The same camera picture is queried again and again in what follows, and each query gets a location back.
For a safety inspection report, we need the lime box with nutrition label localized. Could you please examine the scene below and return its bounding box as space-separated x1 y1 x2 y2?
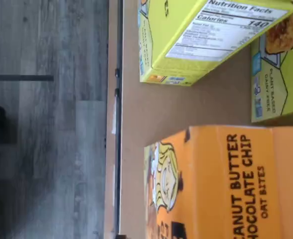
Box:
139 0 293 87

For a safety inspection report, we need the lime plant based snack box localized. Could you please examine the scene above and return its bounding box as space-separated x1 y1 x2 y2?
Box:
251 13 293 123

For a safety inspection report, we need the thin black bar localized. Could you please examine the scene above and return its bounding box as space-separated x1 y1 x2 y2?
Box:
0 74 54 82

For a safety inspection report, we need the black metal shelving rack frame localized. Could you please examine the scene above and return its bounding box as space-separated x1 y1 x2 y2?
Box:
113 0 125 239

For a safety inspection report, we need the orange peanut butter oat box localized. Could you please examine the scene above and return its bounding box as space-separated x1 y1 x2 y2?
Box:
144 125 293 239

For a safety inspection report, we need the brown cardboard shelf board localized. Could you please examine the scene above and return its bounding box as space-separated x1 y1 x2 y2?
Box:
104 0 293 239

